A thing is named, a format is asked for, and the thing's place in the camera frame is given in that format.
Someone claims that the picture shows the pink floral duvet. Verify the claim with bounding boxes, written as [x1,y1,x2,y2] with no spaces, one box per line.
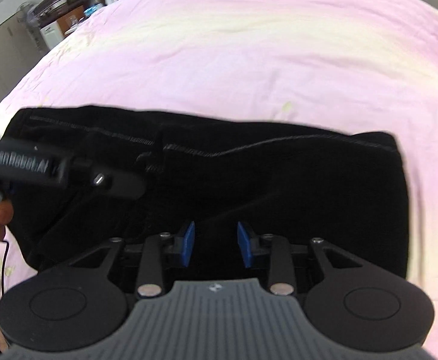
[0,0,438,360]

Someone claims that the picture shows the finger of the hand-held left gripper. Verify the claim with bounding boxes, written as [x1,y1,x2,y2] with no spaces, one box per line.
[67,155,147,200]

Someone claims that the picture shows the black cable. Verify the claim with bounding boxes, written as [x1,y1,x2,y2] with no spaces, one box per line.
[0,240,12,298]

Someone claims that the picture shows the black pants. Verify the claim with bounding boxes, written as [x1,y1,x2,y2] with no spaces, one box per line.
[3,103,411,283]

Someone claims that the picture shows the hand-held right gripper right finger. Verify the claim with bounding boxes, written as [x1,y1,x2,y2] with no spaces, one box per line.
[237,220,358,297]

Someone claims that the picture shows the wooden bedside table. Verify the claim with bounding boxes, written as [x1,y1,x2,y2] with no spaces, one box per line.
[56,4,93,39]

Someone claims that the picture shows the white air purifier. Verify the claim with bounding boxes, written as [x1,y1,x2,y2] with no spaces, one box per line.
[40,20,64,50]

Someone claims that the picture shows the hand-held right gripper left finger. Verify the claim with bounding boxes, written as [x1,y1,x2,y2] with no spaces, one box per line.
[69,220,196,300]

